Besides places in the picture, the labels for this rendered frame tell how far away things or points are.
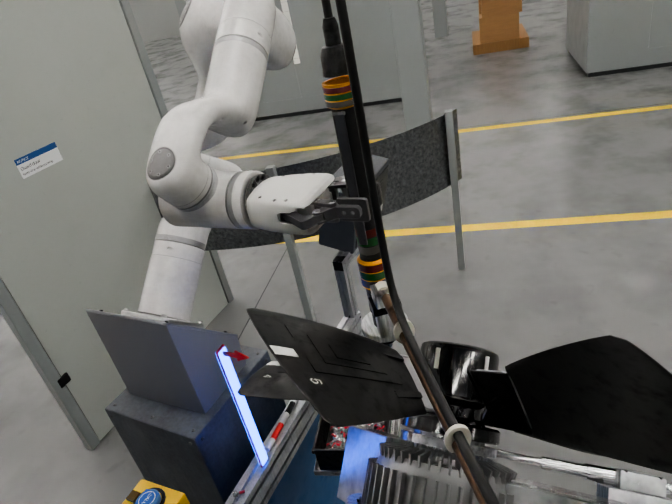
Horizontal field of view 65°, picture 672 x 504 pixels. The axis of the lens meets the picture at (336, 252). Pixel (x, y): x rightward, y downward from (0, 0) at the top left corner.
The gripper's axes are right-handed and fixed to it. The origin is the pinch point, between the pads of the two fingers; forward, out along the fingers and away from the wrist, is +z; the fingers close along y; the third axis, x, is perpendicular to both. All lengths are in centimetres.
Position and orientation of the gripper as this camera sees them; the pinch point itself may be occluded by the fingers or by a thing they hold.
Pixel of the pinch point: (360, 201)
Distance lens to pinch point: 68.5
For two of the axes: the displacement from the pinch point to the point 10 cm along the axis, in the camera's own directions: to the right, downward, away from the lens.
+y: -4.0, 5.2, -7.5
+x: -1.9, -8.5, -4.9
